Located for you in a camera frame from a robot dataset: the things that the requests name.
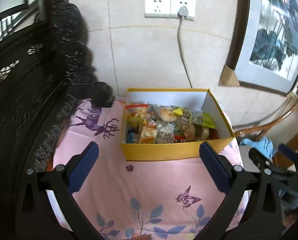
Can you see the dark carved wooden furniture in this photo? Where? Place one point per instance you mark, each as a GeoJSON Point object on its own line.
{"type": "Point", "coordinates": [26, 80]}

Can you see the blue cloth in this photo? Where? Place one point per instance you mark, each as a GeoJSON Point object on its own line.
{"type": "Point", "coordinates": [264, 146]}

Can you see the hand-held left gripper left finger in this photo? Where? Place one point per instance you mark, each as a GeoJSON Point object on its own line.
{"type": "Point", "coordinates": [83, 170]}

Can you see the pink floral blanket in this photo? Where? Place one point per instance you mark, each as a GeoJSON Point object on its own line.
{"type": "Point", "coordinates": [139, 185]}

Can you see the grey chair cushion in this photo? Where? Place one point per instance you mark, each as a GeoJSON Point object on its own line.
{"type": "Point", "coordinates": [244, 155]}

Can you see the yellow cardboard box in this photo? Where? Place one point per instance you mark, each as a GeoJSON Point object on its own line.
{"type": "Point", "coordinates": [164, 152]}

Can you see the pile of mixed snack packets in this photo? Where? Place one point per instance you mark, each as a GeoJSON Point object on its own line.
{"type": "Point", "coordinates": [164, 130]}

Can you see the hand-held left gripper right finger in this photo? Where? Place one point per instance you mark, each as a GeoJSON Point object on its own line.
{"type": "Point", "coordinates": [214, 170]}

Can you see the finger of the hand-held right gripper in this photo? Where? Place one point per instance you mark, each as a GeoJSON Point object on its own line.
{"type": "Point", "coordinates": [289, 153]}
{"type": "Point", "coordinates": [259, 158]}

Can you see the framed lotus painting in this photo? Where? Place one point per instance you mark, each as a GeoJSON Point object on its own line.
{"type": "Point", "coordinates": [276, 30]}

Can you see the grey power plug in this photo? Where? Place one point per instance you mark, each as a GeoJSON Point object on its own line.
{"type": "Point", "coordinates": [184, 12]}

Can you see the white wall socket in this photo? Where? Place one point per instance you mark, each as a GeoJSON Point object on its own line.
{"type": "Point", "coordinates": [157, 5]}
{"type": "Point", "coordinates": [175, 5]}

